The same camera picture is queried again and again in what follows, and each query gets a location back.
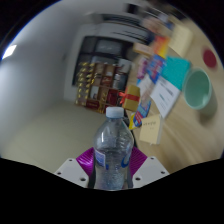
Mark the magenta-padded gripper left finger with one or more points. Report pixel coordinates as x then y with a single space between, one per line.
71 170

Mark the clear plastic water bottle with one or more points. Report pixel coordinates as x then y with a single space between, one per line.
113 150

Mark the ceiling light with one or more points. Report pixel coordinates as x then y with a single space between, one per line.
9 52

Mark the wooden shelf unit with trophies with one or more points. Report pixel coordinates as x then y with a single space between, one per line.
100 86

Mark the cream book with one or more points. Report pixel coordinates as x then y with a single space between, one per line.
181 40
150 130

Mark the teal notebook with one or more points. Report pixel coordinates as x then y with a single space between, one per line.
177 71

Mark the blue and red book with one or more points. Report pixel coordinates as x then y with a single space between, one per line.
156 68

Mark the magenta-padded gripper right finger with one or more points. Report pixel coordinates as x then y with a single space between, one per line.
150 170

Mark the orange book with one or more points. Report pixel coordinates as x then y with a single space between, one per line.
161 46

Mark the pale green cup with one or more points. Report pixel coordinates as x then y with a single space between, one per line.
198 90

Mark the blue picture book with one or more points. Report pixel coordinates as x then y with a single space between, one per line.
142 111

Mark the dark glass door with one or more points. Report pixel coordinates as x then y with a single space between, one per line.
96 46

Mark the yellow gift box red ribbon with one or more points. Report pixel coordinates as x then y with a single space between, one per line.
131 98

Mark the white printed booklet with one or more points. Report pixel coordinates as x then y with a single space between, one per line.
165 96

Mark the pink box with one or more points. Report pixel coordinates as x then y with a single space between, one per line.
143 68

